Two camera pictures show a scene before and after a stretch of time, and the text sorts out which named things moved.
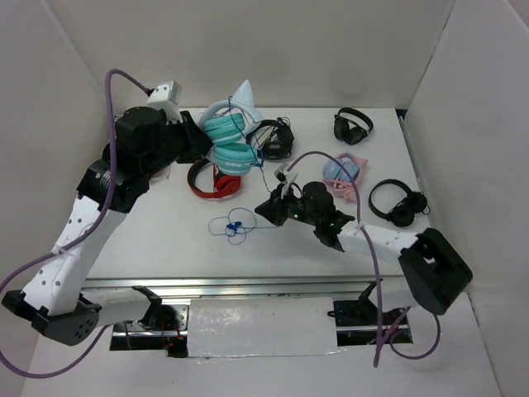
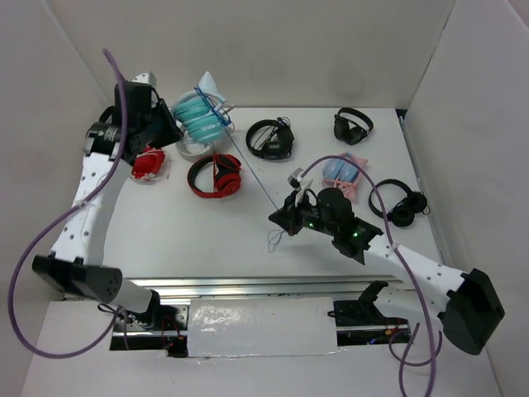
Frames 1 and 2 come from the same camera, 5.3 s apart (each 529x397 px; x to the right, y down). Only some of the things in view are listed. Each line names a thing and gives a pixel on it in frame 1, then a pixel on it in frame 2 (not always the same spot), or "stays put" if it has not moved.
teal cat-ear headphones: [226, 124] -> [199, 121]
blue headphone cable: [236, 225] -> [274, 236]
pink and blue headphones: [336, 174] stays put
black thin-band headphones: [403, 214] stays put
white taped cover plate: [264, 327] stays put
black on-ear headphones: [354, 136] stays put
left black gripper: [197, 144] -> [173, 131]
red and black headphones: [223, 185] stays put
